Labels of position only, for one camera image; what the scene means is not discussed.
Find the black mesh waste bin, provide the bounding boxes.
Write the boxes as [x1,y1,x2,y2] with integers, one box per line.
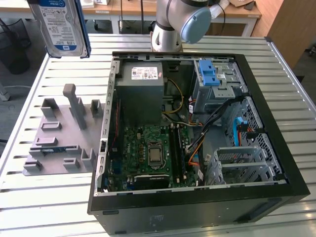
[0,18,32,75]

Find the blue plastic drive latch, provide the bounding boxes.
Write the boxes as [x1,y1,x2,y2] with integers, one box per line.
[198,59,221,87]

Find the orange wires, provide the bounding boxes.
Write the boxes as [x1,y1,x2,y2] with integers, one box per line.
[188,145,202,168]

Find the silver CPU in socket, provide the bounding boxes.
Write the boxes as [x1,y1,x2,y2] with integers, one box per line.
[147,142,166,170]

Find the blue data wire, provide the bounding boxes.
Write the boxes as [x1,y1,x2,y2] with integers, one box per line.
[233,117,245,147]

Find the black cable bundle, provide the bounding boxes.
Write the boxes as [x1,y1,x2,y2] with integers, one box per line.
[186,95,247,153]

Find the wooden desk white frame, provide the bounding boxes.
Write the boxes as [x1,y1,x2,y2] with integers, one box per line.
[0,0,114,34]
[111,0,262,38]

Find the black RAM stick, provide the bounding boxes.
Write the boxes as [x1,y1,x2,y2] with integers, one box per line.
[178,127,188,181]

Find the thin red wire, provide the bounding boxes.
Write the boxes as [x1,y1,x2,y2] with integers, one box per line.
[111,100,120,151]

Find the green RAM stick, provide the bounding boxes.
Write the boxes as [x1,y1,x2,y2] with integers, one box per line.
[40,147,67,155]

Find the metal disk bay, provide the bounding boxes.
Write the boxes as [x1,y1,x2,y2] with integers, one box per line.
[206,145,282,186]

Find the black chair base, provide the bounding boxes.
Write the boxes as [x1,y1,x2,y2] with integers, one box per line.
[305,43,316,59]

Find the brown cardboard piece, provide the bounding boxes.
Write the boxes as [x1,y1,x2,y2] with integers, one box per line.
[228,0,255,10]

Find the metal optical drive cage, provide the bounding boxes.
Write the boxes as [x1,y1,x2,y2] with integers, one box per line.
[192,59,249,114]

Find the hard disk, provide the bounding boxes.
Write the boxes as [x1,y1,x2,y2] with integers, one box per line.
[26,0,92,59]

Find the wooden cabinet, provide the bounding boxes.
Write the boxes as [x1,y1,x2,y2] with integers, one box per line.
[251,0,316,70]

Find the grey parts rack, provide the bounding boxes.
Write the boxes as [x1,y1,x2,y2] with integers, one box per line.
[22,83,107,176]

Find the black open PC case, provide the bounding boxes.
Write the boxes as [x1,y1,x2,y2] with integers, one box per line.
[86,51,311,235]

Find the black power wire connector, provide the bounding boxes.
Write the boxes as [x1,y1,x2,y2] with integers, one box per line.
[238,124,264,141]

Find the grey metal floor foot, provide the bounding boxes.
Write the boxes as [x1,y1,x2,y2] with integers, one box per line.
[0,82,11,102]

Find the grey power supply unit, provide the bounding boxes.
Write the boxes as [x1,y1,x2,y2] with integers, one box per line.
[115,61,165,126]

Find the black graphics card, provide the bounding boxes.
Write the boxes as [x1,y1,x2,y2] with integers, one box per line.
[133,174,171,191]

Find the green motherboard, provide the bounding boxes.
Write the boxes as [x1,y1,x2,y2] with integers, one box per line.
[108,124,198,192]

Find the yellow wire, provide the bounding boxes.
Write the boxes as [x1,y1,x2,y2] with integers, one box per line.
[161,78,185,115]

